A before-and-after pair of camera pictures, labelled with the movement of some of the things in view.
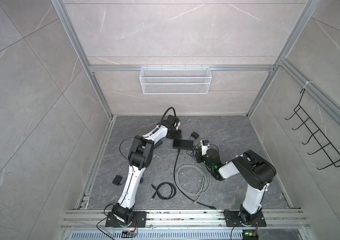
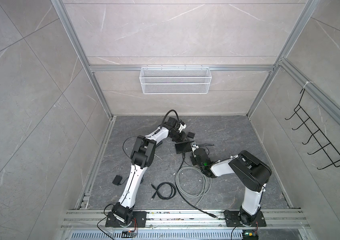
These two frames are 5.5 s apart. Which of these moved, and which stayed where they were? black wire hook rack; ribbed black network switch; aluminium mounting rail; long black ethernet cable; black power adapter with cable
Moved: black power adapter with cable; long black ethernet cable
Stayed: aluminium mounting rail; ribbed black network switch; black wire hook rack
